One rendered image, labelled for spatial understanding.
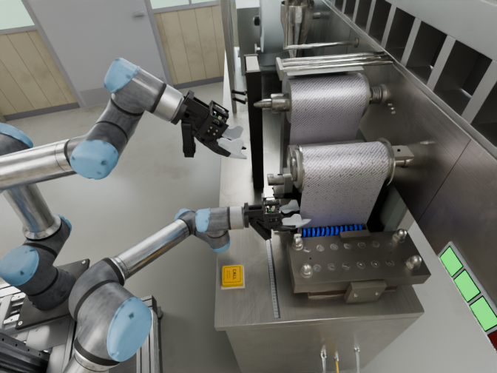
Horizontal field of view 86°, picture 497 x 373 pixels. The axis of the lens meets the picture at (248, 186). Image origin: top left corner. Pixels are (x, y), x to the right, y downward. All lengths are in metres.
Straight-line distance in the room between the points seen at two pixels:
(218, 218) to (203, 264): 1.27
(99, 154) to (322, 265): 0.67
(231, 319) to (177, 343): 1.01
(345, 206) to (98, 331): 0.73
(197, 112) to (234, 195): 0.64
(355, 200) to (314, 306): 0.36
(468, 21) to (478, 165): 0.30
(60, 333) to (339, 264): 1.06
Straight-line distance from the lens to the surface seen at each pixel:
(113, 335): 0.70
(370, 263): 0.93
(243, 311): 0.96
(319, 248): 0.93
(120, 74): 0.64
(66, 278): 1.29
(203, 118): 0.67
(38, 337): 1.41
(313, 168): 0.77
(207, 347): 1.89
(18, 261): 1.19
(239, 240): 1.08
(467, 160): 0.75
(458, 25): 0.82
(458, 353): 2.13
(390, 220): 1.08
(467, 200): 0.76
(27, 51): 4.53
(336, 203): 0.88
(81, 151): 0.59
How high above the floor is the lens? 1.80
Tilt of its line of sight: 45 degrees down
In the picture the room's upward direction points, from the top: 5 degrees counter-clockwise
